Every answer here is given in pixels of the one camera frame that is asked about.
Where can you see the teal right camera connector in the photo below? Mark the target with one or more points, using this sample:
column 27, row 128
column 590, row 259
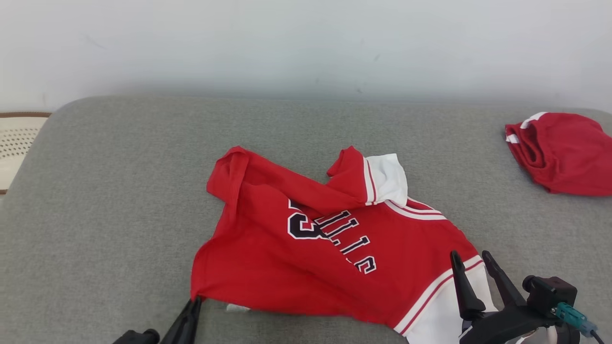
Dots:
column 573, row 319

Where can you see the red Bulls 23 shorts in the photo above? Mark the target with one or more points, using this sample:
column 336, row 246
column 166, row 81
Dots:
column 564, row 153

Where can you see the cream perforated laundry basket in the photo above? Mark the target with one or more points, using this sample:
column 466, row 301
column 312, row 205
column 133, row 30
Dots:
column 19, row 143

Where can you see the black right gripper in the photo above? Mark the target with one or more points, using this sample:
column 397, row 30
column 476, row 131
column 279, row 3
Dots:
column 502, row 327

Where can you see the red jersey white sleeves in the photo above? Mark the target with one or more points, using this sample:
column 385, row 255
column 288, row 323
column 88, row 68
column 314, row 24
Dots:
column 267, row 267

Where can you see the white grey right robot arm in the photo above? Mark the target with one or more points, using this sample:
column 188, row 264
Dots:
column 550, row 337

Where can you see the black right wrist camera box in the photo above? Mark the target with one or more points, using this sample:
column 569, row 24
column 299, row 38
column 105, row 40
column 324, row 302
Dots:
column 550, row 294

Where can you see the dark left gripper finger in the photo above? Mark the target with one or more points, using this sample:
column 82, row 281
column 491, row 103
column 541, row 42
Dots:
column 193, row 325
column 179, row 329

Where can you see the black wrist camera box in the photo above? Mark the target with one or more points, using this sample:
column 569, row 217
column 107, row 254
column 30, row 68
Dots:
column 550, row 294
column 136, row 337

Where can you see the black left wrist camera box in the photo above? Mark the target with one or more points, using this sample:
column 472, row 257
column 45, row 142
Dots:
column 136, row 337

